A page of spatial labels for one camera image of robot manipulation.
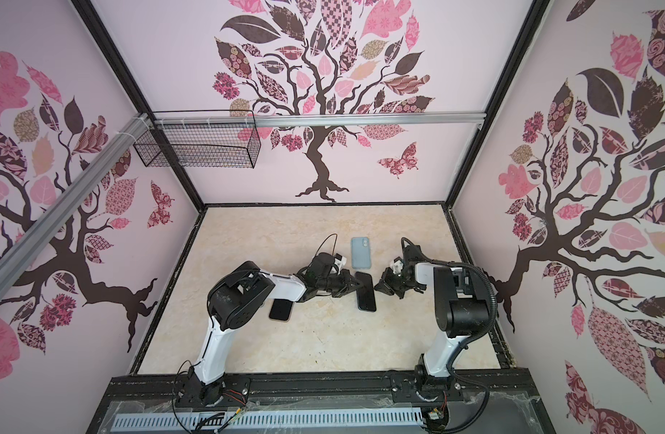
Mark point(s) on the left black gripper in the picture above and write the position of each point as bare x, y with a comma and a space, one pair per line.
347, 279

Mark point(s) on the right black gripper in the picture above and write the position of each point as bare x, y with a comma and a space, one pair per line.
385, 284

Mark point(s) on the black smartphone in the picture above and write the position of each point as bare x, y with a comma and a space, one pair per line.
366, 300

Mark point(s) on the light blue phone case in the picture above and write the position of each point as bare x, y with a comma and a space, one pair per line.
361, 253

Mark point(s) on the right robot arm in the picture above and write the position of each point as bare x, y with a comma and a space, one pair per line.
465, 306

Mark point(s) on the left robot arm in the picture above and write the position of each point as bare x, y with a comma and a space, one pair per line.
238, 296

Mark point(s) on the phone in pink case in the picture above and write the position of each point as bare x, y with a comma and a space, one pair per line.
281, 310

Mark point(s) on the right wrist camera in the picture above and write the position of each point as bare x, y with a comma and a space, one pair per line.
397, 266

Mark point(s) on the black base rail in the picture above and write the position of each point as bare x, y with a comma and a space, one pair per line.
475, 401

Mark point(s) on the white slotted cable duct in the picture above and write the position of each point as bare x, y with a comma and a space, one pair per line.
266, 420

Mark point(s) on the black wire basket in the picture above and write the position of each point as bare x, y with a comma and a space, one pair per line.
201, 138

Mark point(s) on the back aluminium rail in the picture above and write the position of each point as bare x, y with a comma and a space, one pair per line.
452, 117

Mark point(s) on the aluminium rail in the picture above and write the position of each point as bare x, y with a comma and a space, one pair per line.
452, 117
23, 253

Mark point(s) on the left aluminium rail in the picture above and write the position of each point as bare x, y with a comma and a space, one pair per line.
23, 253

